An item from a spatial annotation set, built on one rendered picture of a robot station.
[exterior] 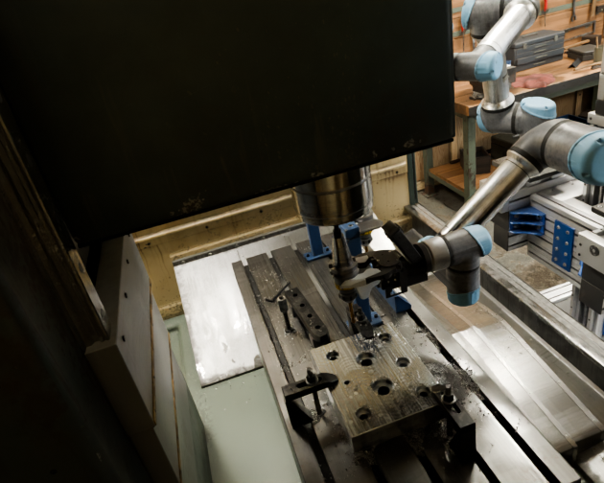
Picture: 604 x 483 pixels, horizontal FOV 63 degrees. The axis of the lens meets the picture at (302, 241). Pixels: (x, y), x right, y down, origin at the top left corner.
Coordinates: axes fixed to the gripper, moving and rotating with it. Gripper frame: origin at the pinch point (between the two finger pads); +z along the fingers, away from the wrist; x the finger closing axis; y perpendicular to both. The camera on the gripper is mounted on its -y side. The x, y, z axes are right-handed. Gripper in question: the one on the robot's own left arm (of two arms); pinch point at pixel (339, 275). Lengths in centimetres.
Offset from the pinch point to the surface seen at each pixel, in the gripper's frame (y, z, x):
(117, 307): -16.8, 41.3, -14.1
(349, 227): 1.7, -10.4, 22.1
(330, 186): -24.4, 1.2, -7.7
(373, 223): 2.7, -17.2, 22.2
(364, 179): -23.1, -6.0, -6.2
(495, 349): 50, -47, 11
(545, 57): 30, -240, 231
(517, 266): 123, -147, 131
